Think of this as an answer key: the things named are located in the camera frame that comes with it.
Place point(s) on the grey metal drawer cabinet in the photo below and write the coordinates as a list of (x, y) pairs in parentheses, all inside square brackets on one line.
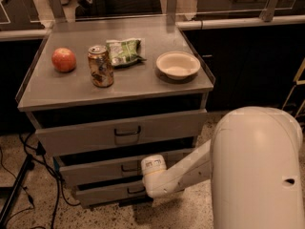
[(54, 99)]

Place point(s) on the black tripod leg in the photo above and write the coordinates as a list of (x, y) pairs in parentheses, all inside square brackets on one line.
[(13, 191)]

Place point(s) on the green chip bag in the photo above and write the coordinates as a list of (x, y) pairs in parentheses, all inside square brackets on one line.
[(123, 53)]

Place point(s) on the white paper bowl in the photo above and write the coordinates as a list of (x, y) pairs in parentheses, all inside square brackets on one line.
[(178, 65)]

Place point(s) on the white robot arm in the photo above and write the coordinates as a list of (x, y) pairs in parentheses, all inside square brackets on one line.
[(253, 165)]

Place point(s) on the grey drawer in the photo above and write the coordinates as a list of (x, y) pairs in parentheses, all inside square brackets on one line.
[(110, 194), (82, 138), (98, 166)]

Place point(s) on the grey top drawer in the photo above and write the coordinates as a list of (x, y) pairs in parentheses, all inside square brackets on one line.
[(82, 138)]

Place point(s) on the red apple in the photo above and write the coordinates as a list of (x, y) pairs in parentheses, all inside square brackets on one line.
[(63, 60)]

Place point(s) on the grey horizontal rail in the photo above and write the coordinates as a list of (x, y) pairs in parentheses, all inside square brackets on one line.
[(183, 26)]

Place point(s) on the grey bottom drawer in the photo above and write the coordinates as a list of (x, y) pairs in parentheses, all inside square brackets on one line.
[(110, 194)]

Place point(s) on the orange soda can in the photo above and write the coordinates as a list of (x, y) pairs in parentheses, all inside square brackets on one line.
[(100, 66)]

